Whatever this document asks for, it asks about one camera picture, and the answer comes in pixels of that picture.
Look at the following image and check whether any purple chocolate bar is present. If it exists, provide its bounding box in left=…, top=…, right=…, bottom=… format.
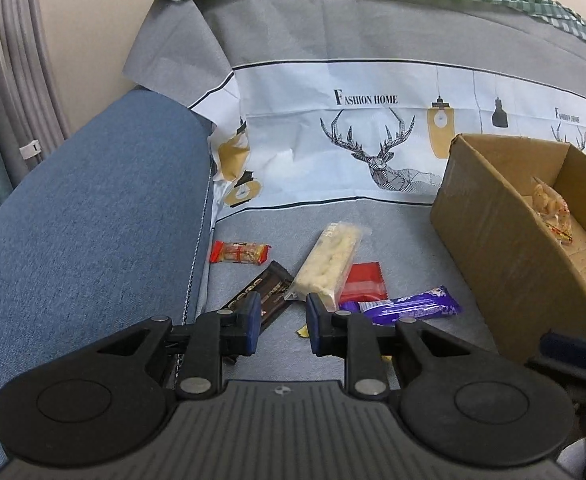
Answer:
left=339, top=285, right=461, bottom=328

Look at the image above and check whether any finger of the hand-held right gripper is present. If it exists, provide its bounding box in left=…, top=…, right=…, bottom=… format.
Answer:
left=538, top=329, right=586, bottom=367

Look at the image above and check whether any small red-ended candy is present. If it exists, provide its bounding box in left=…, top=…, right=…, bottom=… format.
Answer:
left=209, top=240, right=272, bottom=266

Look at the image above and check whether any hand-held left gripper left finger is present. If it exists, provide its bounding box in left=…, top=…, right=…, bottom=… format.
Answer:
left=93, top=290, right=264, bottom=401

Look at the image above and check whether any printed deer bed sheet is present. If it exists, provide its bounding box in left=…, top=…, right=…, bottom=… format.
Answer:
left=123, top=0, right=586, bottom=391

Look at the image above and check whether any red snack packet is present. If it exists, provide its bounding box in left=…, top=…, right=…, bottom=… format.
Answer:
left=340, top=261, right=389, bottom=303

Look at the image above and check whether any clear pastry packet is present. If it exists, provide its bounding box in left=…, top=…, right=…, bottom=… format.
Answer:
left=530, top=176, right=574, bottom=246

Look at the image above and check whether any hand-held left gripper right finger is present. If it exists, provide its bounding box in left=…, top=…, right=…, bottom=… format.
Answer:
left=305, top=292, right=478, bottom=401

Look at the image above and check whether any cream puffed rice bar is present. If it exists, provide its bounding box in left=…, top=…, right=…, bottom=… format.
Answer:
left=289, top=221, right=371, bottom=311

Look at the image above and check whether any grey curtain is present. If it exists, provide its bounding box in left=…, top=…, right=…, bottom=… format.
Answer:
left=0, top=0, right=71, bottom=211

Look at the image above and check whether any cardboard box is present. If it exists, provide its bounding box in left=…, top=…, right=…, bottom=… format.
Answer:
left=429, top=132, right=586, bottom=366

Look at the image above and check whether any dark brown chocolate bar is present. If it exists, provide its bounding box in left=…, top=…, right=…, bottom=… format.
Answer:
left=220, top=260, right=296, bottom=336

